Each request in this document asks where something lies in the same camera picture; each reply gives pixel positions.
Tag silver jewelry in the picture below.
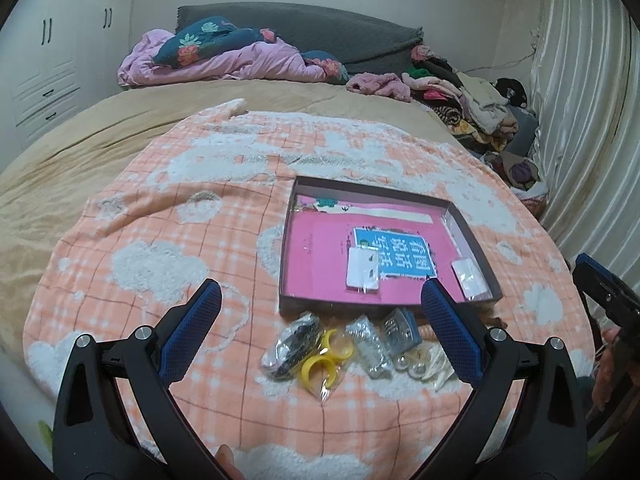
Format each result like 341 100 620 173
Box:
345 315 393 379

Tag pink fuzzy garment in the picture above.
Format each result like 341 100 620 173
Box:
346 73 411 103

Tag person's right hand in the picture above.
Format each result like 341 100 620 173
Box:
591 327 620 412

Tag orange plaid cloud blanket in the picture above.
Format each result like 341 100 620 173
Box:
24 100 594 479

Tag translucent small hair claw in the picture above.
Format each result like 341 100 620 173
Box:
394 346 431 380

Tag yellow rings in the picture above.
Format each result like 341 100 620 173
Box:
299 327 356 404

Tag beige bed sheet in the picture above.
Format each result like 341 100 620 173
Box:
0 79 452 311

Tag bag of clothes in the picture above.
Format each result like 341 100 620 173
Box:
480 151 549 204

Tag white striped curtain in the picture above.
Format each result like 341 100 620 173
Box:
532 0 639 288

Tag black bag by curtain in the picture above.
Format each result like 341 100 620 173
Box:
494 78 528 108

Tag pile of folded clothes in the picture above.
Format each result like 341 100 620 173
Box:
401 44 520 154

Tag white earring card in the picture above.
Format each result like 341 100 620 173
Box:
346 246 380 292

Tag small white packet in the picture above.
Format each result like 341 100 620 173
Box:
451 258 490 301

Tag black beads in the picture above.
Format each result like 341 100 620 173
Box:
260 312 323 382

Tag white wardrobe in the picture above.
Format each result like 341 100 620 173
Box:
1 0 132 167

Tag dark shallow cardboard box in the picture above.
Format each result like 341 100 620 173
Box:
279 177 502 318

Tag grey padded headboard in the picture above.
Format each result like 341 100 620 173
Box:
177 2 423 75

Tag person's left hand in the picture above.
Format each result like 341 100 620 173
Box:
215 444 245 480

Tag purple floral duvet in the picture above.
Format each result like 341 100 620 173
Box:
117 15 349 88

